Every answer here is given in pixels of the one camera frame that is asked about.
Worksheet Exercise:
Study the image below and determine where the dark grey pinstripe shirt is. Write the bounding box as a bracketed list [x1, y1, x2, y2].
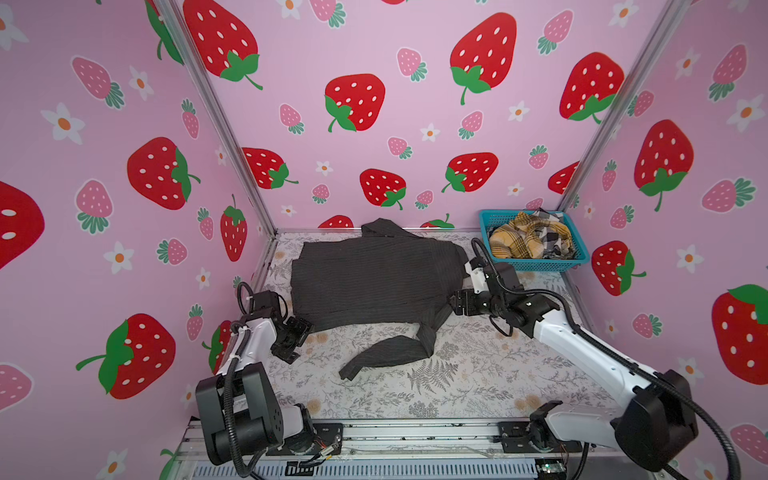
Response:
[290, 219, 469, 380]

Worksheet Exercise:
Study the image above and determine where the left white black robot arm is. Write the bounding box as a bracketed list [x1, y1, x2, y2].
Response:
[195, 282, 316, 477]

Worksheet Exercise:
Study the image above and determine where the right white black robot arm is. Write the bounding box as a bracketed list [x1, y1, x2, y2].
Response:
[450, 258, 699, 472]

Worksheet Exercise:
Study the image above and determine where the yellow plaid shirt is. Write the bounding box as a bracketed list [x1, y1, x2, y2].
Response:
[489, 209, 577, 260]

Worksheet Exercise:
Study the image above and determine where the teal plastic basket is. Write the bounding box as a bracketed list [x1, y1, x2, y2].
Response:
[479, 209, 590, 272]

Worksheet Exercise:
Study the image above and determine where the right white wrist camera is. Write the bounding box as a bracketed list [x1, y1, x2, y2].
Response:
[465, 262, 488, 294]

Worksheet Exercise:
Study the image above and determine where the right black corrugated cable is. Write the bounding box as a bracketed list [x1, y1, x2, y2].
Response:
[470, 238, 742, 480]

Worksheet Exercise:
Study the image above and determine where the black corrugated cable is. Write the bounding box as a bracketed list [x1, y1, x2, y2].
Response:
[470, 238, 742, 480]
[221, 280, 265, 479]

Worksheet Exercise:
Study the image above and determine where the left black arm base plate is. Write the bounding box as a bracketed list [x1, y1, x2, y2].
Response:
[266, 422, 344, 457]

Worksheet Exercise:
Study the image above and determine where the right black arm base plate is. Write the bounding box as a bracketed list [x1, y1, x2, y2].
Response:
[496, 400, 583, 454]

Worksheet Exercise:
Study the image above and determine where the left black corrugated cable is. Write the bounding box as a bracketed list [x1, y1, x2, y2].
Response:
[221, 280, 265, 479]

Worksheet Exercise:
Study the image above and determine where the aluminium frame rail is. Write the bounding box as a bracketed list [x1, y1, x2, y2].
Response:
[173, 416, 676, 480]

